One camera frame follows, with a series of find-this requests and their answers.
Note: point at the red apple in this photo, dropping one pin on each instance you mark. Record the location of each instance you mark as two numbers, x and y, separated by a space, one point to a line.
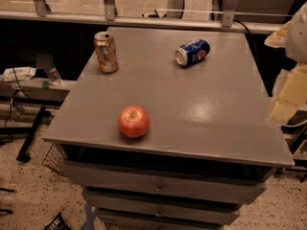
133 121

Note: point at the black printed bag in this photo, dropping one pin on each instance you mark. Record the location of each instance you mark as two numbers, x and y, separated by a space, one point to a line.
57 223

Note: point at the orange soda can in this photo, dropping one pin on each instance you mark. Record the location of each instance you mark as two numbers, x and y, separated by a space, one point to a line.
105 49

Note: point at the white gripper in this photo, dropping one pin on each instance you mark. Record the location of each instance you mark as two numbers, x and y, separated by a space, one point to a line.
297 37

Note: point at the grey drawer cabinet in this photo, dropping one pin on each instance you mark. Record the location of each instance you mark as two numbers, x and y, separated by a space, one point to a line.
210 147

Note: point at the metal window railing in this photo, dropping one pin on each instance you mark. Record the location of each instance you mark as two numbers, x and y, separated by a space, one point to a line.
261 16

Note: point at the clear plastic water bottle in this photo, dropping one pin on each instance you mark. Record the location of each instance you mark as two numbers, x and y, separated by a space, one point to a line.
54 76

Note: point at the wire mesh basket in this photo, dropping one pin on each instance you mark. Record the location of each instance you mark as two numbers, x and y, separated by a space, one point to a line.
52 161

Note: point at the blue pepsi can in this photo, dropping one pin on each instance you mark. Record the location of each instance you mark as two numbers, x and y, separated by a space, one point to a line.
192 52

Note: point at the black metal stand leg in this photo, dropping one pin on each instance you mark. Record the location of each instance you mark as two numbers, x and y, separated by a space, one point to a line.
23 155

